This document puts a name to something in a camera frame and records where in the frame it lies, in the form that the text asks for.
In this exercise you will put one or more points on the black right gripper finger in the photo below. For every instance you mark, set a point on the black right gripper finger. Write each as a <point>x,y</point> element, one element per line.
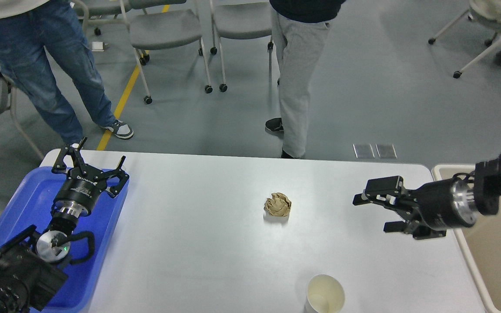
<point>388,192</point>
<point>410,227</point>

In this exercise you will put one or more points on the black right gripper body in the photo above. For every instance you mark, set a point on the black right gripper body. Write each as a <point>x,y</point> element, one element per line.
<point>439,206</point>

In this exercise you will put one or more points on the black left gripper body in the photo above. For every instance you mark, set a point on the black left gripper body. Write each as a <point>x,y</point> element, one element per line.
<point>79,191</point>

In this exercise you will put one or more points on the right metal floor plate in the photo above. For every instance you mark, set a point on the right metal floor plate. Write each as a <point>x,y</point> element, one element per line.
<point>386,151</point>

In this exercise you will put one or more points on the white paper cup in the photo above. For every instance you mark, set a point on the white paper cup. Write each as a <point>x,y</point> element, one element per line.
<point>324,294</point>

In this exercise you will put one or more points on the left metal floor plate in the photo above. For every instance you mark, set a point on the left metal floor plate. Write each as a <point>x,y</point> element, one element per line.
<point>363,151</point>

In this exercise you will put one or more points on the metal floor plate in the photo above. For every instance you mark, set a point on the metal floor plate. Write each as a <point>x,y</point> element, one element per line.
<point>363,151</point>
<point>386,151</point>

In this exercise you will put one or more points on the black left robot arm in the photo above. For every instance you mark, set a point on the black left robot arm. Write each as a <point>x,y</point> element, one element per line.
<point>54,234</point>

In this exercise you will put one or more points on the white chair top right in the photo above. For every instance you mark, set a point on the white chair top right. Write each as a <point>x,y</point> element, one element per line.
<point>488,14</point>

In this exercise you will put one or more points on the grey chair top left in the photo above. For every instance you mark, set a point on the grey chair top left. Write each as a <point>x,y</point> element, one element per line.
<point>97,12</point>

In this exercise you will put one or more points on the beige plastic bin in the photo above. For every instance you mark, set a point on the beige plastic bin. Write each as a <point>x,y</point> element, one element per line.
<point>481,248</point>

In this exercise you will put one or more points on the person in blue jeans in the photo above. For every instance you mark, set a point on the person in blue jeans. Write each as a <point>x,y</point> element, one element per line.
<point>30,32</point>

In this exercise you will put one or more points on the grey chair centre left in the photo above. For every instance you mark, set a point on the grey chair centre left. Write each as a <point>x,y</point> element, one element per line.
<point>164,30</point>

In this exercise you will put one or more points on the crumpled brown paper ball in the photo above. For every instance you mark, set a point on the crumpled brown paper ball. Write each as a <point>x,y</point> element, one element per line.
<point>278,204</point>

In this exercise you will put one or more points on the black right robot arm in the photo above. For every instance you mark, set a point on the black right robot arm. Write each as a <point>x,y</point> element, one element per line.
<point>485,182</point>

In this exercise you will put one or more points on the blue plastic tray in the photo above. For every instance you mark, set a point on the blue plastic tray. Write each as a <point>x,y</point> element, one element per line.
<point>31,205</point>

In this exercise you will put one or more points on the person in grey sweatpants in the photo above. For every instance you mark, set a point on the person in grey sweatpants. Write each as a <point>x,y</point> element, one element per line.
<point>300,30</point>

